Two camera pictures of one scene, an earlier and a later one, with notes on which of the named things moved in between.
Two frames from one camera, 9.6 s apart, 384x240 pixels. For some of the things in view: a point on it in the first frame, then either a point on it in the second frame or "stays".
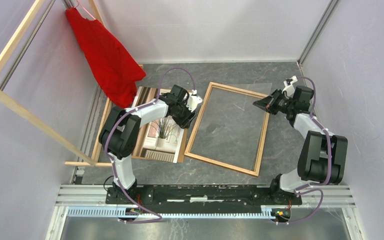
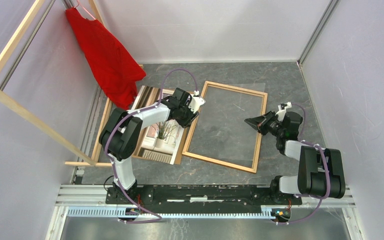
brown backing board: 163,140 stays
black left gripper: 185,123 stays
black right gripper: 268,103 to 259,122
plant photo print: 160,139 stays
